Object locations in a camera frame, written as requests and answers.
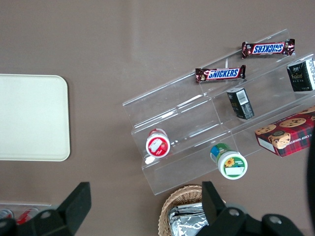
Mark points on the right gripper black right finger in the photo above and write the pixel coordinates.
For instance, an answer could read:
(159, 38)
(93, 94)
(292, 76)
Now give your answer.
(216, 211)

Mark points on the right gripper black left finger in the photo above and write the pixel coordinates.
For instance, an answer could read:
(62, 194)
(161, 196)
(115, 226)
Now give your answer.
(71, 209)

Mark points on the foil wrapped sandwich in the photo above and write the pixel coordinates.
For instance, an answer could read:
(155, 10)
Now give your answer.
(187, 208)
(187, 226)

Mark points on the light wicker basket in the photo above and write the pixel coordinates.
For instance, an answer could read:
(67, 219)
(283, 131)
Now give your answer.
(172, 199)

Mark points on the cream plastic serving tray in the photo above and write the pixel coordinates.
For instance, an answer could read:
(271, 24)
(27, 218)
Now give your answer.
(32, 118)

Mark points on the clear acrylic bottle rack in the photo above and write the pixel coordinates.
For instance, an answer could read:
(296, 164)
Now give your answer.
(44, 206)

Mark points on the red cola bottle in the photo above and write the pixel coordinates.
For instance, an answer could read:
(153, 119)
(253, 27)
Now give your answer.
(27, 214)
(5, 214)

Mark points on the green lid yogurt cup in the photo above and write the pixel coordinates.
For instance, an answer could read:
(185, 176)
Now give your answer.
(231, 166)

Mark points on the red lid yogurt cup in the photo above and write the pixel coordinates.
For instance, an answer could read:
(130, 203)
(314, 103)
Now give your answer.
(157, 147)

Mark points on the red tartan cookie box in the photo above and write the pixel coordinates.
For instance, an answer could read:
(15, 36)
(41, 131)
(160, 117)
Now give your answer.
(288, 135)

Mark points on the small black drink carton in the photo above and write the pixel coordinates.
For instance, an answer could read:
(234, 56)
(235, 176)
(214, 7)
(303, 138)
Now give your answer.
(242, 104)

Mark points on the clear acrylic stepped shelf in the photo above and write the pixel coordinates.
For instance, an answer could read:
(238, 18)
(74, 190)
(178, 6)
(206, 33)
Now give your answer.
(172, 110)

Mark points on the brown Snickers bar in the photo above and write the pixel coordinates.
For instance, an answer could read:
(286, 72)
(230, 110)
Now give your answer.
(221, 73)
(268, 48)

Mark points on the large black drink carton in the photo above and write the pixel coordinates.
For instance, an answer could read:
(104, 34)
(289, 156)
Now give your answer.
(299, 78)

